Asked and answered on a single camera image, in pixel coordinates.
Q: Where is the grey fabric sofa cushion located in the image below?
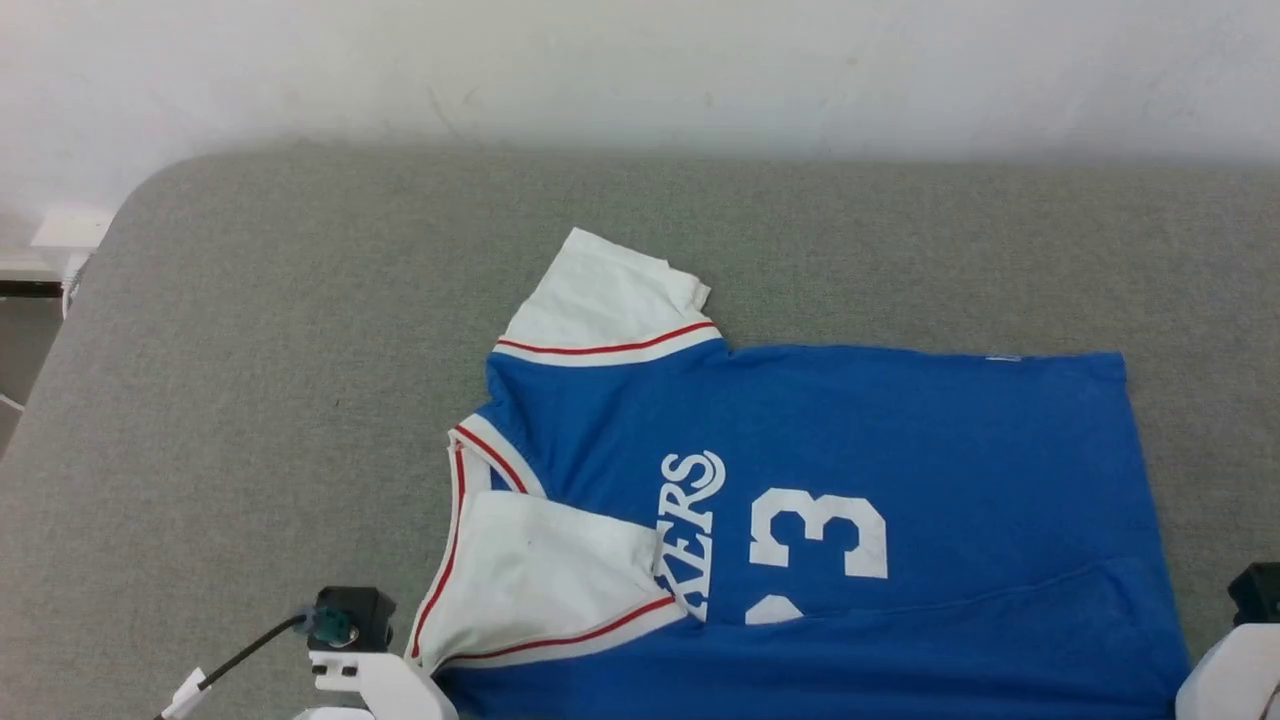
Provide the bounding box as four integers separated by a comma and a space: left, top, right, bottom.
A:
0, 145, 1280, 720

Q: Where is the blue jersey with white sleeves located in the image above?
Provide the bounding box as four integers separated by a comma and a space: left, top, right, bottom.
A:
404, 227, 1192, 720

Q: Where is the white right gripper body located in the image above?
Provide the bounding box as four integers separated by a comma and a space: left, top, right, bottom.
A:
1174, 624, 1280, 720

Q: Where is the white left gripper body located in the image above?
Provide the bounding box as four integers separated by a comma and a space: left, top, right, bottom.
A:
294, 650, 462, 720

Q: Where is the black left cable, teal plug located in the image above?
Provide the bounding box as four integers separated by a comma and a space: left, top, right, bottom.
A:
153, 605, 359, 720

